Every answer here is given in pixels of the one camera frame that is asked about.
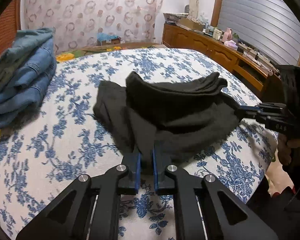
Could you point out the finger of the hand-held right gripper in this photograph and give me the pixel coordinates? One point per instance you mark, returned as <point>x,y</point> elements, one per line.
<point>250,108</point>
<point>255,117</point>

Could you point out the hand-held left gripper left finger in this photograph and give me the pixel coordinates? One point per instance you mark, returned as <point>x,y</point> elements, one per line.
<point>138,173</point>

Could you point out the folded blue jeans pile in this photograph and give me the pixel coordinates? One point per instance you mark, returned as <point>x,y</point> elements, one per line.
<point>25,80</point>

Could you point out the black pants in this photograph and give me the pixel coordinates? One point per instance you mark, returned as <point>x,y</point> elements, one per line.
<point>180,115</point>

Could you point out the wooden sideboard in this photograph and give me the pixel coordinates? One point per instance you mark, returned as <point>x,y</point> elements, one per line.
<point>210,48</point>

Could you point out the person's right hand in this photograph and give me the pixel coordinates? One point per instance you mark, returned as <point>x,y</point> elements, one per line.
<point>284,150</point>

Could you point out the colourful flower blanket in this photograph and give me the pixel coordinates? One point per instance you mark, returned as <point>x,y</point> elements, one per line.
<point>72,53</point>

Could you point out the cardboard box with blue cloth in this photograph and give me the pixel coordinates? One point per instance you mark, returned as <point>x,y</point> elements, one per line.
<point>108,39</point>

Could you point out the pink bottle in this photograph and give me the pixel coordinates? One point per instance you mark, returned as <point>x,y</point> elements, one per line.
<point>227,34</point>

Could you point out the open cardboard box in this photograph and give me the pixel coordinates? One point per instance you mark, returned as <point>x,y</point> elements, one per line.
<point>191,24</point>

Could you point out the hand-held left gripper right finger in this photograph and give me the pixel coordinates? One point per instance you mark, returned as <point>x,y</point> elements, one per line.
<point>155,171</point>

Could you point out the circle-patterned curtain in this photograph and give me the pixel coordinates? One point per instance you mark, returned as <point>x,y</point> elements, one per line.
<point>90,12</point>

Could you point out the tray of papers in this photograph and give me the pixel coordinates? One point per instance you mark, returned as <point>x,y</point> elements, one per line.
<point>175,17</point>

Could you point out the brown louvered wardrobe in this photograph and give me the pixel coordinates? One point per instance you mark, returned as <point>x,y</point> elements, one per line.
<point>3,32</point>

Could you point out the person's dark clothing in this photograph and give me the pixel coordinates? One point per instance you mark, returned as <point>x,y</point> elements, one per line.
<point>277,200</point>

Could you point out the pink tissue box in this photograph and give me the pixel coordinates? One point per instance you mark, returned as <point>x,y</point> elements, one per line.
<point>230,45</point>

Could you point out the blue floral white bed cover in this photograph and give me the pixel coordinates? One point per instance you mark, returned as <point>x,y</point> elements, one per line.
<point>65,155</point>

